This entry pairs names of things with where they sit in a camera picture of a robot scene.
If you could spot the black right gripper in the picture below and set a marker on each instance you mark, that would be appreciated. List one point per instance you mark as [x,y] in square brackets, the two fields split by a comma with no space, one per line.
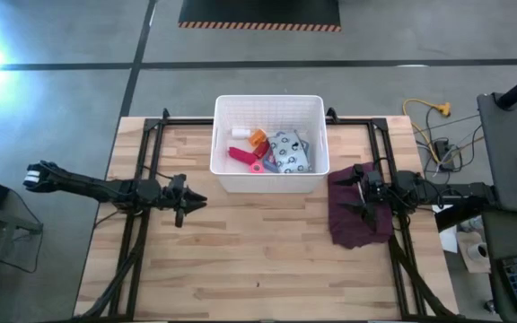
[375,197]

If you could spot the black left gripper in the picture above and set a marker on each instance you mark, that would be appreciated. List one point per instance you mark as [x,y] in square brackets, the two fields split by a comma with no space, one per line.
[181,204]

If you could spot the maroon cloth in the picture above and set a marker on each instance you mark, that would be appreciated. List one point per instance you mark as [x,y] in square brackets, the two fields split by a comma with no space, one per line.
[353,233]

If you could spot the red bandage roll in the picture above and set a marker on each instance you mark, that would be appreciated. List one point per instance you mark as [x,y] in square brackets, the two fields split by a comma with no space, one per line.
[242,155]

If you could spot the pink bandage tape roll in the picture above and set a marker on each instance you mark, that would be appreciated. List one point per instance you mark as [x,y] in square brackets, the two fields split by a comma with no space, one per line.
[251,167]

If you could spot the pale pouch with blue print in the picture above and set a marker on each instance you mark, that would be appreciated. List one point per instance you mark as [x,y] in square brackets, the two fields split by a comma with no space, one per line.
[290,154]

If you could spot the white gauze roll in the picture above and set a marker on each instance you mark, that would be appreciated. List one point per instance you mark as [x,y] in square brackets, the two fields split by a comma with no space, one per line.
[240,133]

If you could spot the blue first aid box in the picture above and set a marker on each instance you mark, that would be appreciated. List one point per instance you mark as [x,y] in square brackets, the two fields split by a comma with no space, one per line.
[269,165]

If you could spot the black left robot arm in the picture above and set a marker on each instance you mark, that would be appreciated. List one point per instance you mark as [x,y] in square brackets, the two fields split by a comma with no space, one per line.
[106,190]

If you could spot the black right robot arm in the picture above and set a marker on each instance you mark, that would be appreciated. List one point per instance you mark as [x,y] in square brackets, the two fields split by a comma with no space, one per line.
[420,188]

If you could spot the white perforated plastic basket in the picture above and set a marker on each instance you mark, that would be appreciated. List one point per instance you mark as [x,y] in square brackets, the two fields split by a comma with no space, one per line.
[267,112]

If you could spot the black power strip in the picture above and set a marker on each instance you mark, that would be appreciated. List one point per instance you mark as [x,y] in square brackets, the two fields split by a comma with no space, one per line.
[445,154]

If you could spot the white paper sheet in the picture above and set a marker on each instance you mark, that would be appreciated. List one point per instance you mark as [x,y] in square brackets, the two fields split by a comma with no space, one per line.
[449,240]

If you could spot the white mug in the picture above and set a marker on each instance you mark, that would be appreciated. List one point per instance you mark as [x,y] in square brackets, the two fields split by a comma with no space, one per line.
[477,251]

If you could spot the dark grey desk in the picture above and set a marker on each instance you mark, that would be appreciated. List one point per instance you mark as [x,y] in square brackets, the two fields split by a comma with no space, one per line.
[510,233]
[510,134]

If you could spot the black mat with hazard stripes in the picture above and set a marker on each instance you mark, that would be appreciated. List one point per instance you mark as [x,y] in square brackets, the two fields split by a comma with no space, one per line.
[258,11]

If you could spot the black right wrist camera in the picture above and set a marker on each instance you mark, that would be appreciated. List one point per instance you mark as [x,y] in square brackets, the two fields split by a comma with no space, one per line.
[374,180]

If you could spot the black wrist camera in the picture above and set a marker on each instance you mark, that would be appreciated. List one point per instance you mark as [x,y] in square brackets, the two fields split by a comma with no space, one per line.
[374,180]
[177,181]

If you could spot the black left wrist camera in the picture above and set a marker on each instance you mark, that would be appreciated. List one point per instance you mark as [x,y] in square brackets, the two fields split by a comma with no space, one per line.
[177,181]

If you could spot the black metal table frame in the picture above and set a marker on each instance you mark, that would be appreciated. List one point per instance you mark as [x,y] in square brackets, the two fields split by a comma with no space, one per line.
[186,121]

